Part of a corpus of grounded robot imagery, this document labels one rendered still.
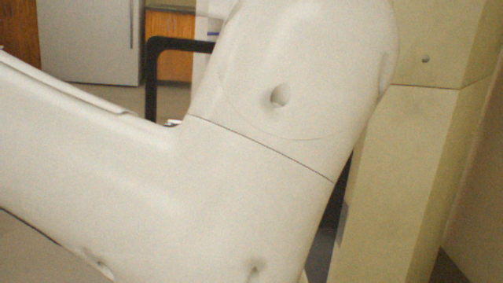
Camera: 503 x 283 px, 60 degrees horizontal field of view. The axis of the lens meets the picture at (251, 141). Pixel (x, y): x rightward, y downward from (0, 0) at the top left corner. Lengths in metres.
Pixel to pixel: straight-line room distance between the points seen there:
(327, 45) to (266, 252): 0.11
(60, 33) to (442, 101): 5.31
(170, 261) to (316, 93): 0.11
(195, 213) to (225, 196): 0.02
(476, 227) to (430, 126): 0.56
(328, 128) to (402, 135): 0.37
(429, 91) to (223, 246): 0.42
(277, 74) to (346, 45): 0.04
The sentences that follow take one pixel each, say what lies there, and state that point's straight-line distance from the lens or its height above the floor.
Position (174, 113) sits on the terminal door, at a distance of 0.89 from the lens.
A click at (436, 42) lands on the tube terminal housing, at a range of 0.58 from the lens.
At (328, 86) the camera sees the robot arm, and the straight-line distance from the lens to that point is 0.23.
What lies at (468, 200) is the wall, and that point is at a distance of 1.15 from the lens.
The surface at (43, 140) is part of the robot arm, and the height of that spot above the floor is 1.42.
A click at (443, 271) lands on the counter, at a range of 1.11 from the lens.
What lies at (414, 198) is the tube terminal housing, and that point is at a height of 1.25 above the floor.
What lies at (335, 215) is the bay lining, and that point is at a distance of 0.97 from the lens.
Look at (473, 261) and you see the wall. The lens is 1.15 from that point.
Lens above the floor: 1.52
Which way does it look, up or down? 22 degrees down
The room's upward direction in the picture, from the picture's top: 6 degrees clockwise
